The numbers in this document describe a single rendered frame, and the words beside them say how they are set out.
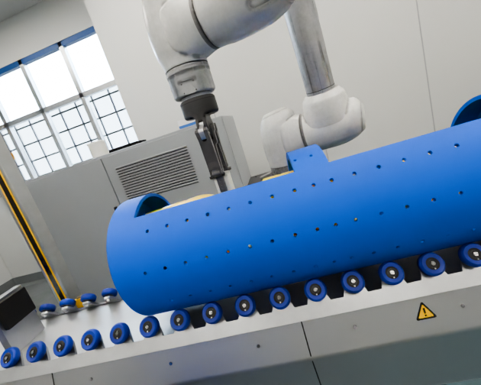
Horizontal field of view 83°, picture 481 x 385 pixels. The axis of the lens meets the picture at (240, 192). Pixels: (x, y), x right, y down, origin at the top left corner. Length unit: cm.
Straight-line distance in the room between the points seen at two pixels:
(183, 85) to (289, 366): 60
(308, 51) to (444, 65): 281
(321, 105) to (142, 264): 75
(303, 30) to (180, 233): 75
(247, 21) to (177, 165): 177
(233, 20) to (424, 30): 324
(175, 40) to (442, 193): 53
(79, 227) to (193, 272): 236
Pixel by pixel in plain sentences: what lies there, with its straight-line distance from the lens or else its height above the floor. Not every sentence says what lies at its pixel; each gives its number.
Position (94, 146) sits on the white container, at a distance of 275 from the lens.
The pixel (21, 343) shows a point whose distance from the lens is 104.
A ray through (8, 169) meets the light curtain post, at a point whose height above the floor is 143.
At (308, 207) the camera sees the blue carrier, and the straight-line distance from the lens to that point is 49.
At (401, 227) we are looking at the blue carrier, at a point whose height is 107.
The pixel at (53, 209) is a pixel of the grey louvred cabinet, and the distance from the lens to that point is 295.
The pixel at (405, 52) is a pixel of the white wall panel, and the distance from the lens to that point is 359.
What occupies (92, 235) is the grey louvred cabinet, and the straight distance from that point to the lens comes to 281.
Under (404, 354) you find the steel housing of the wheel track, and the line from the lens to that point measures 72.
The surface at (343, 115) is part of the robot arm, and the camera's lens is 102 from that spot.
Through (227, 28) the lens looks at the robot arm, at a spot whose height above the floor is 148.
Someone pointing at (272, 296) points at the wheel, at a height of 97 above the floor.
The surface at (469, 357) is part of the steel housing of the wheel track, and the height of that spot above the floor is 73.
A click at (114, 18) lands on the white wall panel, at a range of 361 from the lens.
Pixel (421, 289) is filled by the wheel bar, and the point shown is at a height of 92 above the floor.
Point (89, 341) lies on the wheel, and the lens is 79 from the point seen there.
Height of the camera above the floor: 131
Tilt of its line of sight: 13 degrees down
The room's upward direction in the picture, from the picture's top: 18 degrees counter-clockwise
